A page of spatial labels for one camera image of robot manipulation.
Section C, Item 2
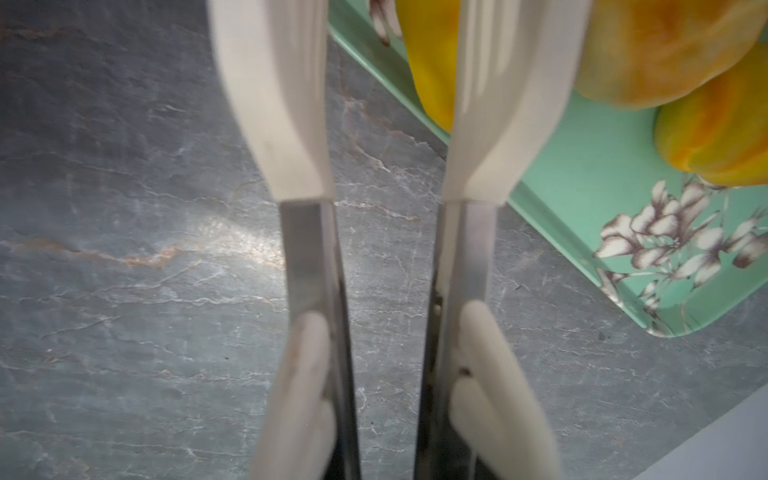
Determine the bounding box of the flaky pastry fake bread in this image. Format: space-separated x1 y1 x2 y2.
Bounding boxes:
574 0 767 109

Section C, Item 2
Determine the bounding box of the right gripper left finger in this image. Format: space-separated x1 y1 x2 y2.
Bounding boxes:
323 439 362 480

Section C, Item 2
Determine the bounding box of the green floral tray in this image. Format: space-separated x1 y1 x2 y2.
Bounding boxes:
326 0 768 339

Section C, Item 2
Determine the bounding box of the small yellow fake bread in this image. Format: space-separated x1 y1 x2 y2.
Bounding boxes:
654 43 767 187

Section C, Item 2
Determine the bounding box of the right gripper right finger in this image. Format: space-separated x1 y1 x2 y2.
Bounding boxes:
413 420 496 480

